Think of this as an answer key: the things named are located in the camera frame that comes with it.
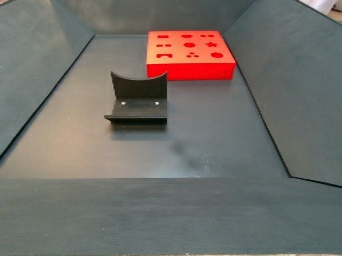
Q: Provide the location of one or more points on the red foam shape board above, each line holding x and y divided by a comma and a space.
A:
189, 55

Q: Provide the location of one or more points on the black curved holder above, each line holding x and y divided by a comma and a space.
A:
141, 99

